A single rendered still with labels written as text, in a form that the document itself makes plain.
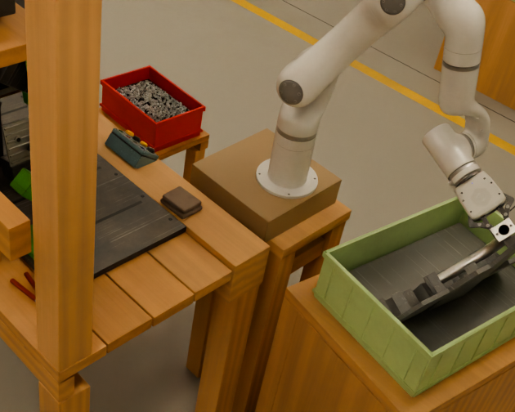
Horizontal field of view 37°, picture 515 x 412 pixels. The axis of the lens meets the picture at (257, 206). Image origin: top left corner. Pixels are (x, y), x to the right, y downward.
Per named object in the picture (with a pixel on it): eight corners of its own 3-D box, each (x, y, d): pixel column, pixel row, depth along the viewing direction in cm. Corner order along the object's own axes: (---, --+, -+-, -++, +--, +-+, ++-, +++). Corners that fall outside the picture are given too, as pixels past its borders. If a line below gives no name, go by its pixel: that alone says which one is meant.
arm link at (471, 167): (445, 176, 199) (450, 186, 198) (474, 158, 197) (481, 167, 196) (448, 184, 207) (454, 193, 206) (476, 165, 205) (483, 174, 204)
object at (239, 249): (-13, 58, 298) (-16, 22, 288) (262, 283, 227) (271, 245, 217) (-48, 67, 289) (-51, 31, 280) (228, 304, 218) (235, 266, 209)
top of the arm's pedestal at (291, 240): (277, 167, 262) (279, 158, 259) (349, 219, 246) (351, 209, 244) (208, 202, 242) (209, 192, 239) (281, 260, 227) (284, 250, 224)
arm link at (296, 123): (269, 131, 221) (281, 58, 206) (297, 102, 234) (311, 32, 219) (306, 146, 218) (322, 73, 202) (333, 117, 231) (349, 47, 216)
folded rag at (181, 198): (203, 210, 225) (203, 202, 223) (182, 221, 220) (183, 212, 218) (180, 192, 229) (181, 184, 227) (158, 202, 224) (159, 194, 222)
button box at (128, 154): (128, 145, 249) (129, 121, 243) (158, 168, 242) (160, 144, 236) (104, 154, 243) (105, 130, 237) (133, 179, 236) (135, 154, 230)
